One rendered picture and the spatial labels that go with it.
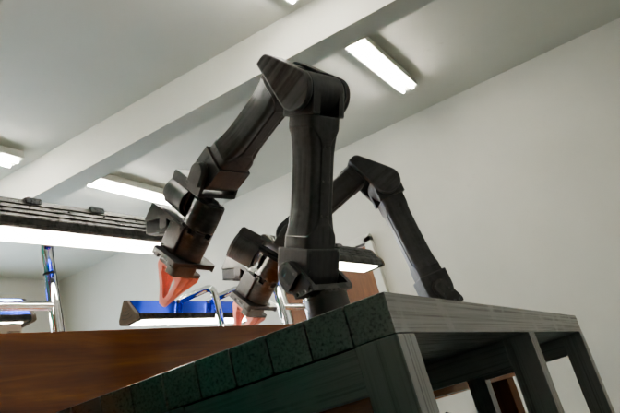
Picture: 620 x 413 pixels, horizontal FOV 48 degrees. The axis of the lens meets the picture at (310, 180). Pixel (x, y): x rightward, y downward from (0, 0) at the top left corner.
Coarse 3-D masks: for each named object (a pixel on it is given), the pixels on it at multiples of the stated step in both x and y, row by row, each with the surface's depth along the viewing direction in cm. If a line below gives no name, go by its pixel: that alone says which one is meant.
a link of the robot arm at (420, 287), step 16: (368, 192) 163; (400, 192) 158; (384, 208) 158; (400, 208) 157; (400, 224) 156; (416, 224) 156; (400, 240) 155; (416, 240) 155; (416, 256) 153; (432, 256) 153; (416, 272) 152; (432, 272) 151; (416, 288) 155
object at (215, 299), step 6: (204, 288) 230; (210, 288) 229; (234, 288) 243; (186, 294) 234; (192, 294) 233; (198, 294) 232; (216, 294) 228; (222, 294) 245; (228, 294) 244; (180, 300) 235; (186, 300) 235; (210, 300) 248; (216, 300) 227; (216, 306) 227; (216, 312) 226; (222, 318) 226; (222, 324) 225
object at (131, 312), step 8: (128, 304) 216; (136, 304) 219; (144, 304) 221; (152, 304) 224; (160, 304) 227; (176, 304) 234; (184, 304) 237; (192, 304) 240; (200, 304) 243; (208, 304) 247; (224, 304) 254; (128, 312) 216; (136, 312) 215; (144, 312) 218; (152, 312) 220; (160, 312) 223; (168, 312) 226; (176, 312) 229; (184, 312) 232; (192, 312) 235; (200, 312) 239; (208, 312) 242; (224, 312) 249; (232, 312) 253; (120, 320) 217; (128, 320) 215; (136, 320) 215
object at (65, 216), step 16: (0, 208) 122; (16, 208) 126; (32, 208) 129; (48, 208) 133; (64, 208) 136; (80, 208) 140; (0, 224) 121; (16, 224) 123; (32, 224) 125; (48, 224) 128; (64, 224) 131; (80, 224) 135; (96, 224) 138; (112, 224) 142; (128, 224) 147; (144, 224) 151; (144, 240) 148; (160, 240) 152
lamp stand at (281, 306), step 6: (276, 288) 215; (276, 294) 214; (276, 300) 214; (282, 300) 214; (282, 306) 213; (288, 306) 216; (294, 306) 219; (300, 306) 221; (282, 312) 212; (306, 312) 225; (282, 318) 212
